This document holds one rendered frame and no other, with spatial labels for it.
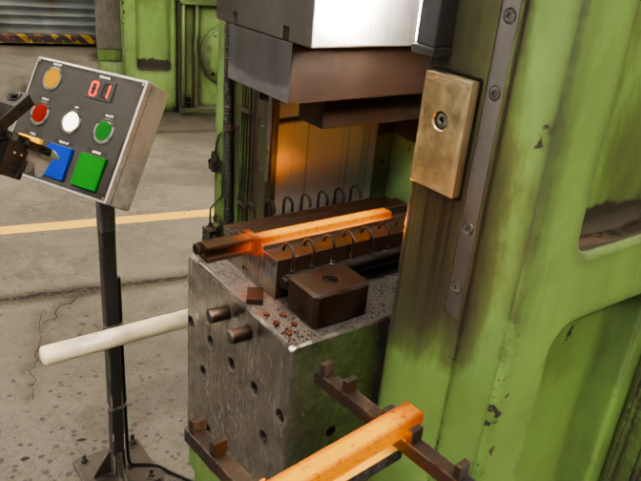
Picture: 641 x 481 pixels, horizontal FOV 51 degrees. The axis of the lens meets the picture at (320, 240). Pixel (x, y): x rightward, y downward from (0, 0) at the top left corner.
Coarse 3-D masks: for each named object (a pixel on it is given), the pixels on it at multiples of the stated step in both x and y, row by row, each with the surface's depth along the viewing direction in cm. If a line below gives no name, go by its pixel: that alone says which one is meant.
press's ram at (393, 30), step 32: (224, 0) 117; (256, 0) 108; (288, 0) 101; (320, 0) 97; (352, 0) 100; (384, 0) 103; (416, 0) 107; (288, 32) 105; (320, 32) 99; (352, 32) 102; (384, 32) 106; (416, 32) 110
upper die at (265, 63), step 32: (256, 32) 110; (256, 64) 112; (288, 64) 104; (320, 64) 107; (352, 64) 111; (384, 64) 115; (416, 64) 119; (288, 96) 106; (320, 96) 110; (352, 96) 113
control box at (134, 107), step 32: (64, 64) 154; (32, 96) 156; (64, 96) 152; (96, 96) 148; (128, 96) 145; (160, 96) 148; (32, 128) 154; (128, 128) 144; (128, 160) 145; (128, 192) 148
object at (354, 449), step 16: (384, 416) 84; (400, 416) 84; (416, 416) 85; (352, 432) 81; (368, 432) 81; (384, 432) 81; (400, 432) 83; (336, 448) 78; (352, 448) 78; (368, 448) 79; (384, 448) 82; (304, 464) 75; (320, 464) 76; (336, 464) 76; (352, 464) 78; (272, 480) 73; (288, 480) 73; (304, 480) 73; (320, 480) 75
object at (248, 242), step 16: (384, 208) 141; (304, 224) 129; (320, 224) 130; (336, 224) 131; (208, 240) 118; (224, 240) 119; (240, 240) 119; (256, 240) 120; (272, 240) 123; (208, 256) 118; (224, 256) 119; (256, 256) 122
